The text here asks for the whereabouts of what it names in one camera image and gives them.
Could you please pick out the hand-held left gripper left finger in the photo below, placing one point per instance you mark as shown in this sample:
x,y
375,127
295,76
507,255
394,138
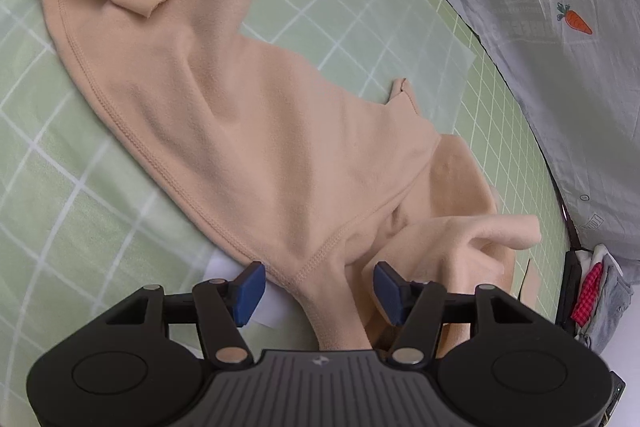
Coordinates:
x,y
250,292

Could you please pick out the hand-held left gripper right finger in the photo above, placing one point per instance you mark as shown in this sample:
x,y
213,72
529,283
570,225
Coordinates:
x,y
387,292

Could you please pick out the beige long-sleeve top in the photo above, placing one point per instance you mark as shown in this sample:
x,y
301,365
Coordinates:
x,y
250,132

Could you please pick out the black garment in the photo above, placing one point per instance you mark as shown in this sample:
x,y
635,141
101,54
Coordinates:
x,y
567,292

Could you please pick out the red checked cloth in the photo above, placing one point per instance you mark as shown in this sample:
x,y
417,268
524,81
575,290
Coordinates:
x,y
590,294

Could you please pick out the white garment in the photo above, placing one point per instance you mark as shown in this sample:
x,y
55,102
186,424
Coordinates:
x,y
602,254

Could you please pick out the grey garment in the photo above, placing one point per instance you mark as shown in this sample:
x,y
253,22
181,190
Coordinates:
x,y
607,312

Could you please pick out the green grid mat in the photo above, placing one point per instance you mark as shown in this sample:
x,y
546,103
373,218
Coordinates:
x,y
50,157

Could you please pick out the grey carrot print sheet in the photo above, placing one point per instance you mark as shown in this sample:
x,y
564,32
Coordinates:
x,y
550,107

